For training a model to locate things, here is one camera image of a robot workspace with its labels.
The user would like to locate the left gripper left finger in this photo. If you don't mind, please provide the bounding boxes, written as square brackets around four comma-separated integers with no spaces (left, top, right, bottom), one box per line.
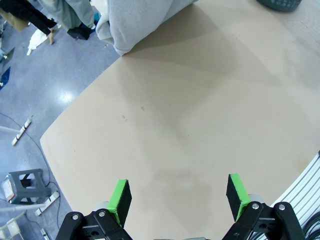
[54,179,133,240]

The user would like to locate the blue flat sheet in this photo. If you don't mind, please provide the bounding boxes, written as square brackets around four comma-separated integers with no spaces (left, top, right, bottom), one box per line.
[1,66,12,85]

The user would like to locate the grey plastic stool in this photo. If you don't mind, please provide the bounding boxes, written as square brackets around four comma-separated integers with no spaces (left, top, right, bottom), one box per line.
[1,168,52,205]

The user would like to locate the white rack foot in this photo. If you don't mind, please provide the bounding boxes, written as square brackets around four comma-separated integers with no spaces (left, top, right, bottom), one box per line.
[34,191,61,217]
[11,115,34,146]

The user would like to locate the white cloth on floor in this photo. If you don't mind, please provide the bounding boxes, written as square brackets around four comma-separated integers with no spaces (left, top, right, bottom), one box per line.
[26,29,49,56]

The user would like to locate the dark grey flat panel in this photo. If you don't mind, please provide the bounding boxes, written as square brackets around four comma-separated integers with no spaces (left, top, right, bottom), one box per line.
[0,47,15,68]

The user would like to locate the black bag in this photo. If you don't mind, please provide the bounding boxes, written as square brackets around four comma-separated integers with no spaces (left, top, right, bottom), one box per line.
[66,26,91,41]

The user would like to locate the tan cardboard piece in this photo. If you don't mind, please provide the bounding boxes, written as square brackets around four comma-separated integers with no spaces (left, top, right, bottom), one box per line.
[0,8,29,32]

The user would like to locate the black perforated plastic basket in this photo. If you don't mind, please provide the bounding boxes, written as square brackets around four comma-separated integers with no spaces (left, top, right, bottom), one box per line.
[256,0,304,13]

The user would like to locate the bystander in grey-green clothes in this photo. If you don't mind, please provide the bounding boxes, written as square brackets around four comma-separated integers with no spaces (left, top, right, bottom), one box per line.
[37,0,97,30]

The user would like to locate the bystander in black trousers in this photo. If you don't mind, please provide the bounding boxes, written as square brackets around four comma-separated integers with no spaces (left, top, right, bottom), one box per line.
[0,0,59,45]

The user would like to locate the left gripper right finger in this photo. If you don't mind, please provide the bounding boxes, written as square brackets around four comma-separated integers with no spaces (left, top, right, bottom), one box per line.
[221,173,307,240]

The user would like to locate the grey training pants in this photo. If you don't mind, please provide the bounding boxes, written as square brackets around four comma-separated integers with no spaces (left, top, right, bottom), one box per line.
[95,0,200,56]

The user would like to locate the black cable bundle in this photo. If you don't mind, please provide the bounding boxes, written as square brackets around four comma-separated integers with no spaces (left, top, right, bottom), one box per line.
[298,212,320,240]

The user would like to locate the white package orange print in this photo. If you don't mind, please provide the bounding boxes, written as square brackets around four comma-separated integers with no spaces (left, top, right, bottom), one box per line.
[1,174,15,202]

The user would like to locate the slotted aluminium rail frame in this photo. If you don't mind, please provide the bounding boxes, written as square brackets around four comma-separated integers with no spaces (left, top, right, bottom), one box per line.
[271,149,320,240]

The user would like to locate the white rack pole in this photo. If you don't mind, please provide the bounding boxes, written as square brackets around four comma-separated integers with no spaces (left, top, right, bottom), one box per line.
[0,202,48,214]
[0,125,21,134]

